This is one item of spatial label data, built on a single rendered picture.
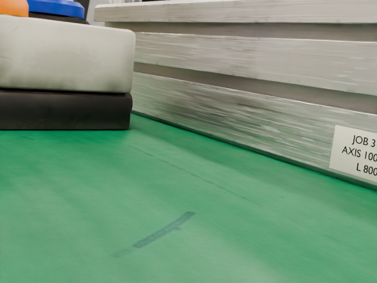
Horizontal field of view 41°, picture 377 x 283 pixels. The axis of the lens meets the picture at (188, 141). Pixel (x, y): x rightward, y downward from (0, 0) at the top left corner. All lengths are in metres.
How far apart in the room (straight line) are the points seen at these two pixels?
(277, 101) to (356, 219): 0.10
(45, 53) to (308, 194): 0.16
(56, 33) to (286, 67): 0.12
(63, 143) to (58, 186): 0.08
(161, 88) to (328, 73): 0.15
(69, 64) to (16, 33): 0.03
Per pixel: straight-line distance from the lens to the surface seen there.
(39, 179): 0.19
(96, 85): 0.29
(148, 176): 0.20
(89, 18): 0.51
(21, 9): 0.28
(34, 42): 0.28
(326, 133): 0.24
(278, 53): 0.26
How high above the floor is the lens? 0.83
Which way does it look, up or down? 10 degrees down
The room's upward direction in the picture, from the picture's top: 6 degrees clockwise
